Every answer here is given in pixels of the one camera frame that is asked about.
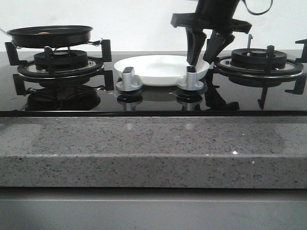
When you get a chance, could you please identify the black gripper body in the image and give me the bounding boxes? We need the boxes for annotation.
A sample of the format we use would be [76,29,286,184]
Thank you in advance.
[171,0,252,34]

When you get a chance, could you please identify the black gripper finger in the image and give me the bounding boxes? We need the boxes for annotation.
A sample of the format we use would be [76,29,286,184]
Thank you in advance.
[203,32,235,64]
[186,27,207,66]

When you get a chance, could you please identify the white round plate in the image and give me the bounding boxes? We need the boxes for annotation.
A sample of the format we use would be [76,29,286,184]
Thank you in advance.
[114,55,210,87]

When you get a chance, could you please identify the black frying pan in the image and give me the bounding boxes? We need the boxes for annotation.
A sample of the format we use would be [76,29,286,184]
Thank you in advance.
[7,25,93,48]

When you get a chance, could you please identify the silver stove knob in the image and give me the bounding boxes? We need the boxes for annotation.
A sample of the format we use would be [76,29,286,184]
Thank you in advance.
[116,67,143,92]
[177,66,204,91]

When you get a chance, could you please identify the black gas burner with grate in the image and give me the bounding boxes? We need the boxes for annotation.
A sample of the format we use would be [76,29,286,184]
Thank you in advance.
[5,39,112,95]
[204,39,307,112]

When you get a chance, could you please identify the black glass cooktop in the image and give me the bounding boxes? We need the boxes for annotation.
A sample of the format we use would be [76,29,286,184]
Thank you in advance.
[0,52,307,117]

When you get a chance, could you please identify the grey cabinet front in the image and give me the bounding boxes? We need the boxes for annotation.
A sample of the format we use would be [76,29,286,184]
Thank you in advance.
[0,188,307,230]

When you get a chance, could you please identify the black cable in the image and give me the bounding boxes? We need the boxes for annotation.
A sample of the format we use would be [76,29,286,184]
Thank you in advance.
[239,0,274,15]

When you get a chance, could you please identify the metal wire pan support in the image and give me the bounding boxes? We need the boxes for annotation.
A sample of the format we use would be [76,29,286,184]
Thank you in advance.
[11,38,103,50]

